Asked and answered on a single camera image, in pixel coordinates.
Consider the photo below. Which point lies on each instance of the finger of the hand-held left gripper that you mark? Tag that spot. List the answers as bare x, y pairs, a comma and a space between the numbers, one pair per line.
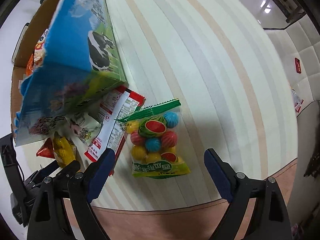
33, 179
71, 167

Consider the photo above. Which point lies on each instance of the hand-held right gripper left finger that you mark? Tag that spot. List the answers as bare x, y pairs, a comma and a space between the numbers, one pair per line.
100, 175

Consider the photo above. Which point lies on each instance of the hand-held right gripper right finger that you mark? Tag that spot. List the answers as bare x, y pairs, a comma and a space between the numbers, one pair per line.
220, 175

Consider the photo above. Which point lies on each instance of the yellow snack packet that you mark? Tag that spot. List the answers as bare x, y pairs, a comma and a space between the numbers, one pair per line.
63, 150

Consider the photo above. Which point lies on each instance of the green gumball candy bag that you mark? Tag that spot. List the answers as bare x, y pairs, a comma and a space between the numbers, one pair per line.
155, 145

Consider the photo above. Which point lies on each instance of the orange panda snack packet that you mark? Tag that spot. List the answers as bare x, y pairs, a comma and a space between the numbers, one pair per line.
37, 52

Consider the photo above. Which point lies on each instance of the cardboard box blue print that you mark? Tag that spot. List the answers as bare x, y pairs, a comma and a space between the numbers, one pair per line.
70, 42

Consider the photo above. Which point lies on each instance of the small red snack packet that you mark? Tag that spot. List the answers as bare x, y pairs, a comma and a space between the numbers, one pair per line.
46, 151

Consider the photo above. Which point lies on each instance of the white cartoon snack packet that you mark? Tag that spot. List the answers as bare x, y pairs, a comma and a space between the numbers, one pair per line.
83, 127

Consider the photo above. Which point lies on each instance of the red white long snack packet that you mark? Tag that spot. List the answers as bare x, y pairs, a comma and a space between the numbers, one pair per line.
112, 122

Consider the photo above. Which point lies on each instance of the striped pink cat tablecloth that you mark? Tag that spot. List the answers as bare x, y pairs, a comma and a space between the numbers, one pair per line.
200, 80

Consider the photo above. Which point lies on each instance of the red white flat packet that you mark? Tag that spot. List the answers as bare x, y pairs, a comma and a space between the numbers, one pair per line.
296, 101

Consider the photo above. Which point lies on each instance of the white padded chair black trim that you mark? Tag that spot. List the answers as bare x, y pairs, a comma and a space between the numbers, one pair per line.
18, 45
300, 45

